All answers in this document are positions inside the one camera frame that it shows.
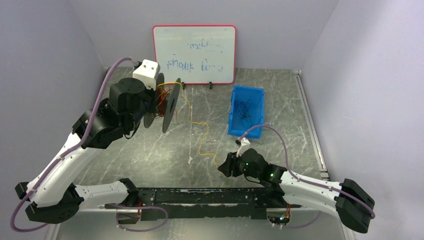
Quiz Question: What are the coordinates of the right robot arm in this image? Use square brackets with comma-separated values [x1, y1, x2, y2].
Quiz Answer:
[217, 148, 375, 234]

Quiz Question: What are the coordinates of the black cable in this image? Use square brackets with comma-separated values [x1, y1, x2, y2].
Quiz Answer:
[235, 98, 254, 122]

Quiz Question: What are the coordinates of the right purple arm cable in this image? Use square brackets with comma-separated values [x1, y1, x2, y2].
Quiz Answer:
[238, 124, 377, 220]

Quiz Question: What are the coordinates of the blue plastic bin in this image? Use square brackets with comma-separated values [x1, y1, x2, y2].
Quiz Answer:
[227, 85, 265, 137]

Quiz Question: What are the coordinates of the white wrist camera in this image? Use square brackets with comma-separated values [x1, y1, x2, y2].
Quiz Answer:
[235, 137, 251, 158]
[132, 59, 161, 91]

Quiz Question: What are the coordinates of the yellow cable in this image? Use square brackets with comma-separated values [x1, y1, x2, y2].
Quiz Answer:
[155, 81, 221, 170]

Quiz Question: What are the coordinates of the black base frame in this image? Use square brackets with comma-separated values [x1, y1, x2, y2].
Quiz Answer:
[105, 187, 292, 221]

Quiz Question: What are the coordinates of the black cable spool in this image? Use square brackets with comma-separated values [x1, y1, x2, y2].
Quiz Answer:
[143, 73, 183, 133]

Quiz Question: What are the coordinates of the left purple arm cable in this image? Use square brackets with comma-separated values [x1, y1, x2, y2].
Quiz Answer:
[9, 56, 140, 233]

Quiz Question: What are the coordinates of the aluminium side rail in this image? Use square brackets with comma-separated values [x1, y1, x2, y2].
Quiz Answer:
[292, 70, 330, 181]

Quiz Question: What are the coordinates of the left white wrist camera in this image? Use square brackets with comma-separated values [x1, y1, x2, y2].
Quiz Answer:
[132, 59, 161, 91]

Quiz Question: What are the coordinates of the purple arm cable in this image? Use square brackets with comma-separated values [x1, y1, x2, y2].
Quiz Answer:
[9, 56, 140, 233]
[238, 124, 377, 220]

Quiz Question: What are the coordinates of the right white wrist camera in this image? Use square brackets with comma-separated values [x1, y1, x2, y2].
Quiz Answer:
[235, 137, 251, 158]

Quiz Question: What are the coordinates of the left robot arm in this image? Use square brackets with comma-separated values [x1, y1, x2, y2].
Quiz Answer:
[15, 77, 156, 224]

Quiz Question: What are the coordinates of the red framed whiteboard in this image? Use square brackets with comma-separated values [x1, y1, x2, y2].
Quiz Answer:
[152, 24, 237, 86]

